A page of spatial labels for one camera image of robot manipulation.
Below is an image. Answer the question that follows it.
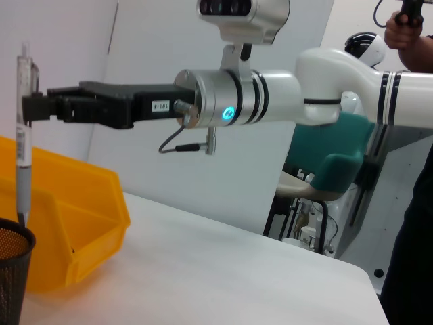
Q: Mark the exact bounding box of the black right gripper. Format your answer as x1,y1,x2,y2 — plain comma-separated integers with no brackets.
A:
20,80,198,130

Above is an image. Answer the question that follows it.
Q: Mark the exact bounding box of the grey ballpoint pen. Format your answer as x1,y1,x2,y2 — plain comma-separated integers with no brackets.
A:
15,41,41,226

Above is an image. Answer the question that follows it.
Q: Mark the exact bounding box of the black handheld controller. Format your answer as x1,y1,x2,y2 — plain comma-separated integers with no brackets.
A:
395,0,424,27

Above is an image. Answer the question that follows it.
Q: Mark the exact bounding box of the black mesh pen holder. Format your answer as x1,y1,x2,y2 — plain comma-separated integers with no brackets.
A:
0,217,37,325

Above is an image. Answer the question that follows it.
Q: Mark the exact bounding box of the operator hand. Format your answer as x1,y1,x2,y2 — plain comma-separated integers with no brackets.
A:
384,9,426,51

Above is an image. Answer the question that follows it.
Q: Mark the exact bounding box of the yellow plastic bin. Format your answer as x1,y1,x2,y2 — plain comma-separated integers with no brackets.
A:
0,135,132,292

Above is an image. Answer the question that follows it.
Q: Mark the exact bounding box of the beige curved panel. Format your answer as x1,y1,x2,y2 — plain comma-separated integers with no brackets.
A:
275,173,346,201

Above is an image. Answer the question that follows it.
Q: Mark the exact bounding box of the white black robot head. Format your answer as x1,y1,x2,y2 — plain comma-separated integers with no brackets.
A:
344,32,388,72

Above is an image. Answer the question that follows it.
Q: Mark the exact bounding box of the grey metal cabinet panel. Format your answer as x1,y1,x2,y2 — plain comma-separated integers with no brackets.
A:
333,124,433,296

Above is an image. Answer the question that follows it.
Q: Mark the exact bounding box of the operator dark clothing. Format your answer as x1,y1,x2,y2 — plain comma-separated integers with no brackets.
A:
380,158,433,325

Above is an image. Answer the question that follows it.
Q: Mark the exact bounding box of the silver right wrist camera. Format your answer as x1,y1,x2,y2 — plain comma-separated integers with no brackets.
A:
197,0,291,45

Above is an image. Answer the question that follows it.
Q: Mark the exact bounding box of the black metal frame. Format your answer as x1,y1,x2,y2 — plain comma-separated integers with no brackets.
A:
263,195,331,255

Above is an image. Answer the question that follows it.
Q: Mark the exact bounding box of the black lift column rail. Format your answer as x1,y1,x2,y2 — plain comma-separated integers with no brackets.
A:
350,124,390,228

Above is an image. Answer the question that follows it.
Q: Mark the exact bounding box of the black controller cable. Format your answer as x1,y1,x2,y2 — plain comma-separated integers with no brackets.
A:
373,0,388,28

